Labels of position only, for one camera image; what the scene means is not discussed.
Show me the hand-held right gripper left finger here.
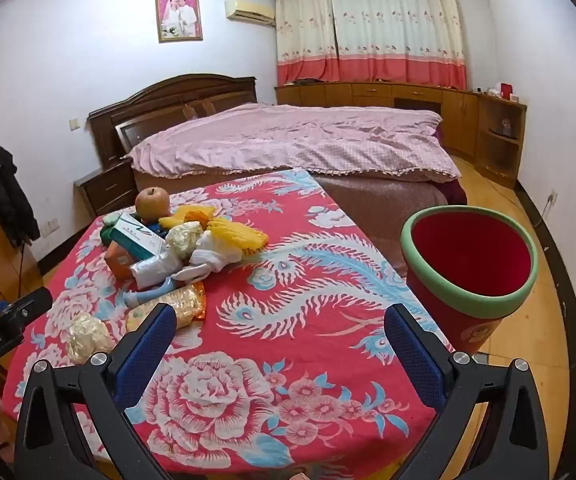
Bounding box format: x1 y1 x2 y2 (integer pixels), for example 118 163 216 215
15 302 199 480

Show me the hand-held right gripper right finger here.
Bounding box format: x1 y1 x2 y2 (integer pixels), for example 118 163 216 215
384 302 551 480

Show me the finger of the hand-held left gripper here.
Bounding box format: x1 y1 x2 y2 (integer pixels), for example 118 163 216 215
10 287 53 328

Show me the light blue plastic handle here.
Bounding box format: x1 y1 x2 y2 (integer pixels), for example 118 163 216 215
122 265 213 311

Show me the orange cardboard box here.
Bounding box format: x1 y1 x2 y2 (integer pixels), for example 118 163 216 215
104 241 141 279

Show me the red bin with green rim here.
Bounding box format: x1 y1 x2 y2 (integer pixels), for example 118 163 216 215
400 205 539 356

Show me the white sock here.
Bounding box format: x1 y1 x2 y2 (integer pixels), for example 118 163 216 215
188 232 243 273

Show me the yellow foam fruit net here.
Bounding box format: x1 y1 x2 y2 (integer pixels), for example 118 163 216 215
159 205 219 231

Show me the crumpled gold foil wrapper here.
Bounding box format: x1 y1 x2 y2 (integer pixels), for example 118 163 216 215
66 312 116 365

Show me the golden snack packet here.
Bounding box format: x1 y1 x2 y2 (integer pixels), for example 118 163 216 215
126 282 206 331

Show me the white plastic package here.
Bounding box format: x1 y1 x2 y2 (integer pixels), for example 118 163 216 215
130 250 183 288

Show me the green flower-shaped toy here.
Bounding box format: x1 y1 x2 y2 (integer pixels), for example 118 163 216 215
98 211 124 247

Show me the black hanging jacket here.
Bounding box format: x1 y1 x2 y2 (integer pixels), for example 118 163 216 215
0 135 41 248

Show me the white and green box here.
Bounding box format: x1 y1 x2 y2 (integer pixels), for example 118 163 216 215
109 212 167 261

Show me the dark wooden nightstand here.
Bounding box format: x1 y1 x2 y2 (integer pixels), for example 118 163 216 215
74 159 138 220

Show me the red floral tablecloth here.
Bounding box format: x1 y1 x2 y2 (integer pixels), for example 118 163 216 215
5 167 456 478

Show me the large yellow foam net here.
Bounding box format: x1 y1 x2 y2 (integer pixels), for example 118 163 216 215
207 217 269 256

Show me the apple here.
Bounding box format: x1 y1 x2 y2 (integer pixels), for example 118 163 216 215
135 186 171 222

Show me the maroon cloth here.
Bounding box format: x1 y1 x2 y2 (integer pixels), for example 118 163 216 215
438 180 469 206

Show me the wooden corner shelf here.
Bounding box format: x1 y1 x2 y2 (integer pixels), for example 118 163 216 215
475 94 528 190

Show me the pink checked blanket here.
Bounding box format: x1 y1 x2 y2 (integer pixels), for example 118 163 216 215
126 103 463 184

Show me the dark wooden headboard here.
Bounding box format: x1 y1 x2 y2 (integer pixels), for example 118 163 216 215
86 74 259 171

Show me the long wooden cabinet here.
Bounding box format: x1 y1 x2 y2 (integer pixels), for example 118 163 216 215
274 81 479 161

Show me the cream and red curtain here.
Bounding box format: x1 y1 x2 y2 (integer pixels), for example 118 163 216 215
274 0 469 92

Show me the wall outlet with cable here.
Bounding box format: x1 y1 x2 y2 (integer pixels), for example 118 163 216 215
533 190 559 227

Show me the framed wall photo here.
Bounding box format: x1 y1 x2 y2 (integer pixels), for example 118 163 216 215
155 0 203 43

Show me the wall air conditioner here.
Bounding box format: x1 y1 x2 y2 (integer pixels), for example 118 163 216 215
224 0 275 26

